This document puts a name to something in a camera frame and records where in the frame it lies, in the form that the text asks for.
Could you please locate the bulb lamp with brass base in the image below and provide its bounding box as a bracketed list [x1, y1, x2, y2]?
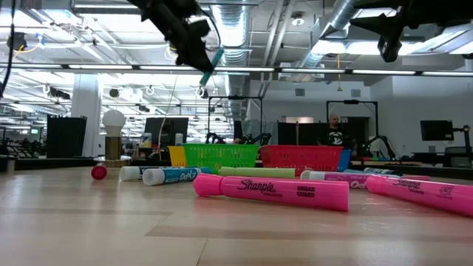
[93, 109, 132, 168]

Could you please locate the blue plastic basket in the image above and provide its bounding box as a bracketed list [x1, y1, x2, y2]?
[338, 149, 353, 173]

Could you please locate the black computer monitor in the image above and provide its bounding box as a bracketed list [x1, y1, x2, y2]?
[143, 117, 190, 147]

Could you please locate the white building column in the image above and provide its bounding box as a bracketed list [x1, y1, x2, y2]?
[70, 73, 102, 159]

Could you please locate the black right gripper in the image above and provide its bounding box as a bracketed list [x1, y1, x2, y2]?
[349, 0, 473, 64]

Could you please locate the light green highlighter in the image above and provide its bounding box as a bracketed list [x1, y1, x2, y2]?
[217, 166, 296, 179]

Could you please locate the grey office chair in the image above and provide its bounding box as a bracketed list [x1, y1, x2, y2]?
[443, 146, 473, 169]

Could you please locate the yellow hanging cord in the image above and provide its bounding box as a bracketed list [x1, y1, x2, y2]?
[335, 54, 344, 92]

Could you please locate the pink Sharpie highlighter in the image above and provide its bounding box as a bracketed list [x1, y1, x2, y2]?
[365, 174, 473, 218]
[192, 173, 350, 212]

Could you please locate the silver ventilation duct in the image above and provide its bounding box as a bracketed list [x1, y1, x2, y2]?
[209, 0, 256, 123]
[295, 0, 370, 71]

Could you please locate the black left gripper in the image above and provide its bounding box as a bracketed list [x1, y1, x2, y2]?
[160, 14, 214, 73]

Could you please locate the red plastic basket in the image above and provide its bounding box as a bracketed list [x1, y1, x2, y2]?
[259, 145, 344, 177]

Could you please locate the red marker cap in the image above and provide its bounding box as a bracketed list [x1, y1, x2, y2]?
[90, 164, 109, 181]

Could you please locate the pink Expo marker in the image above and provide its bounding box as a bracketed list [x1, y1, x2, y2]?
[299, 169, 432, 190]

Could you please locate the black partition panel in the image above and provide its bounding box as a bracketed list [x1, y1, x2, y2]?
[47, 115, 88, 159]

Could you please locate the black monitor on arm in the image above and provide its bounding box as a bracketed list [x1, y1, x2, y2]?
[420, 119, 455, 142]

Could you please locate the black rig frame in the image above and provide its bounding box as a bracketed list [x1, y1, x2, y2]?
[325, 99, 379, 149]
[207, 95, 264, 146]

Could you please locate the wide black partition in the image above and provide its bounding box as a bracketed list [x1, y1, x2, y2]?
[276, 121, 370, 149]

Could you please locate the teal highlighter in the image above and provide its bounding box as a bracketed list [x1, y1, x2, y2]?
[199, 47, 225, 87]

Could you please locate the long overhead light bar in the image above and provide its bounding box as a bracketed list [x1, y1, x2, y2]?
[0, 63, 473, 78]

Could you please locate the teal Expo marker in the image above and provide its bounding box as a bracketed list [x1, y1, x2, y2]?
[142, 167, 203, 187]

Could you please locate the black ceiling-mounted device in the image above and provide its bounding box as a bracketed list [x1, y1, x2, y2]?
[6, 31, 29, 52]

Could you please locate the yellow plastic basket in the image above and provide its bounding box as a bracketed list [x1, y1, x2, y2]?
[168, 146, 188, 168]

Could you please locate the black hanging cable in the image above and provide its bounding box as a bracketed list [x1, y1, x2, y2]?
[0, 0, 18, 98]

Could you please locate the green plastic basket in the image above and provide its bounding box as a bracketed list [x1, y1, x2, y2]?
[183, 143, 260, 174]

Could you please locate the person in black shirt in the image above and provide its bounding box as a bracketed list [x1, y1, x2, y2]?
[318, 113, 351, 148]

